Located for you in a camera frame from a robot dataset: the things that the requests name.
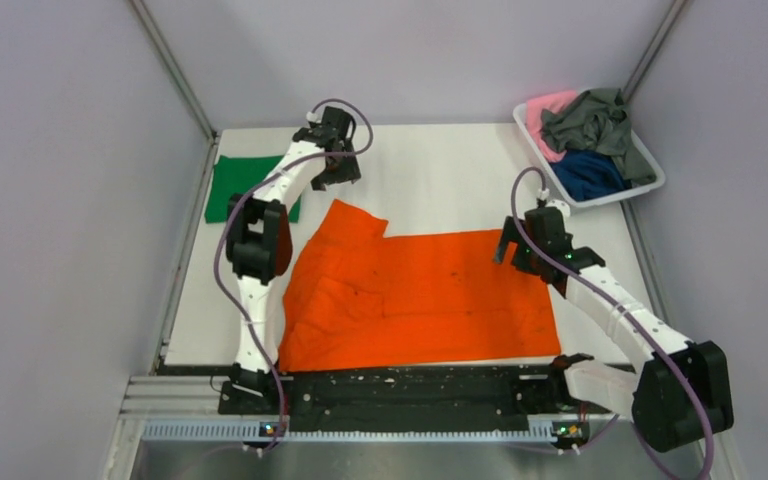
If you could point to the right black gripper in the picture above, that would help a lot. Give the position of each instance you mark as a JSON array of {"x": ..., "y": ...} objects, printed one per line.
[{"x": 519, "y": 261}]

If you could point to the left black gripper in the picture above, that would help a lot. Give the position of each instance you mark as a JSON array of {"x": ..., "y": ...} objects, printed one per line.
[{"x": 347, "y": 172}]

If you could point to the orange t shirt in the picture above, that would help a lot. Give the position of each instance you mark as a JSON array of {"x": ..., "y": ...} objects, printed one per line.
[{"x": 358, "y": 298}]

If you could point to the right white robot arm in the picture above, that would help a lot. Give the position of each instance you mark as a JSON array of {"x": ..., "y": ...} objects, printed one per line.
[{"x": 677, "y": 391}]

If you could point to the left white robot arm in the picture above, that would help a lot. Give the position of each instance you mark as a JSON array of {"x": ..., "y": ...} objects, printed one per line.
[{"x": 255, "y": 247}]

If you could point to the blue t shirt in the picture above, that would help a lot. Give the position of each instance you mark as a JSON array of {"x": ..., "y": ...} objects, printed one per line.
[{"x": 588, "y": 175}]

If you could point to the folded green t shirt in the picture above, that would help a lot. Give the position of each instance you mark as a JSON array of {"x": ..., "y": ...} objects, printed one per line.
[{"x": 231, "y": 176}]

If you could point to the white plastic laundry basket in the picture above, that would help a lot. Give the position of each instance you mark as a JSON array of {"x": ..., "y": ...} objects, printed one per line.
[{"x": 538, "y": 159}]

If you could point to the grey t shirt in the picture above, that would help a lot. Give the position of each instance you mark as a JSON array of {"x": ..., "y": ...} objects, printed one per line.
[{"x": 598, "y": 120}]

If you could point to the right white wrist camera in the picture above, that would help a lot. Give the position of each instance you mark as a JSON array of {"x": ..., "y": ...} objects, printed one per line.
[{"x": 545, "y": 200}]

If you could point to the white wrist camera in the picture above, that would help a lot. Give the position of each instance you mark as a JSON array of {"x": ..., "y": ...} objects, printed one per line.
[
  {"x": 313, "y": 117},
  {"x": 545, "y": 200}
]

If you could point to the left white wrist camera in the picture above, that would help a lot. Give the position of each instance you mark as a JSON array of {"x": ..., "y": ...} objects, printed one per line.
[{"x": 313, "y": 117}]

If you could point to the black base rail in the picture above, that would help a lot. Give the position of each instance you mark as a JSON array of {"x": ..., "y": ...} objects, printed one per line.
[{"x": 417, "y": 399}]

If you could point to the left aluminium frame post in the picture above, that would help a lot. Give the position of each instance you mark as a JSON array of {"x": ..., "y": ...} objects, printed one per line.
[{"x": 171, "y": 67}]

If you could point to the aluminium frame post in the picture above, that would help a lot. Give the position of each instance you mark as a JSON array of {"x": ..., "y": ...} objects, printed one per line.
[
  {"x": 171, "y": 67},
  {"x": 671, "y": 19}
]

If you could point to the right aluminium frame post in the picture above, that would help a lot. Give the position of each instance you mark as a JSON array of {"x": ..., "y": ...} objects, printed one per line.
[{"x": 671, "y": 19}]

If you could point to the grey slotted cable duct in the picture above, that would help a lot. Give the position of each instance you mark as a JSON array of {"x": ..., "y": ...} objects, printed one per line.
[{"x": 260, "y": 431}]

